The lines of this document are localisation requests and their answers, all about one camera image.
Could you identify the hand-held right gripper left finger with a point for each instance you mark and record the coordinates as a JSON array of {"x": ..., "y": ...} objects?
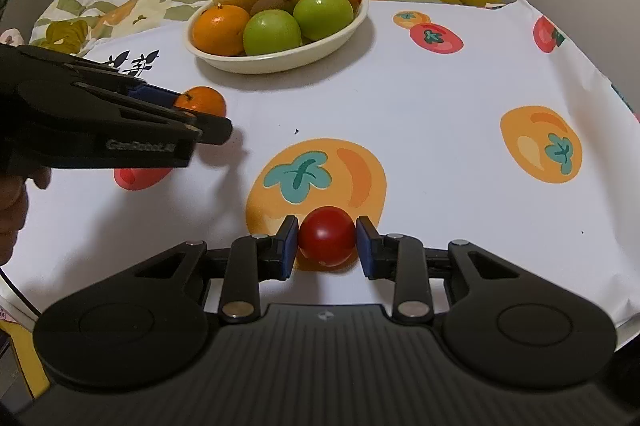
[{"x": 289, "y": 246}]

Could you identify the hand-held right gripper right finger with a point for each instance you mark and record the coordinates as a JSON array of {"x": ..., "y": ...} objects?
[{"x": 364, "y": 246}]

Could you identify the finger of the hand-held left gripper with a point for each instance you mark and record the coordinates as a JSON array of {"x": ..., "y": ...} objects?
[
  {"x": 150, "y": 95},
  {"x": 210, "y": 129}
]

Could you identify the red cherry tomato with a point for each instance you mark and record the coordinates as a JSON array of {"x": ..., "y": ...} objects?
[{"x": 326, "y": 236}]

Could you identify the large orange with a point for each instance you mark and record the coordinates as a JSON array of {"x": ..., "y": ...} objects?
[{"x": 220, "y": 31}]

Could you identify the cream shallow bowl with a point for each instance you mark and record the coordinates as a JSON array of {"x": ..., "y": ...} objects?
[{"x": 280, "y": 56}]

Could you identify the green apple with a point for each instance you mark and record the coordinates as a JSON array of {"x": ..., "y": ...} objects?
[
  {"x": 272, "y": 34},
  {"x": 324, "y": 15}
]

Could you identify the brown kiwi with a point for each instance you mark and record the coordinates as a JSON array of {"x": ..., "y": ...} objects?
[{"x": 275, "y": 2}]

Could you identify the person's left hand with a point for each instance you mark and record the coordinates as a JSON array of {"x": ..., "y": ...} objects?
[{"x": 12, "y": 216}]

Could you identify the white persimmon print cloth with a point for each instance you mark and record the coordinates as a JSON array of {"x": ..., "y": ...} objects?
[{"x": 450, "y": 181}]

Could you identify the yellow black object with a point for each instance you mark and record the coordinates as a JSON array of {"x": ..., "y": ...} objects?
[{"x": 20, "y": 356}]

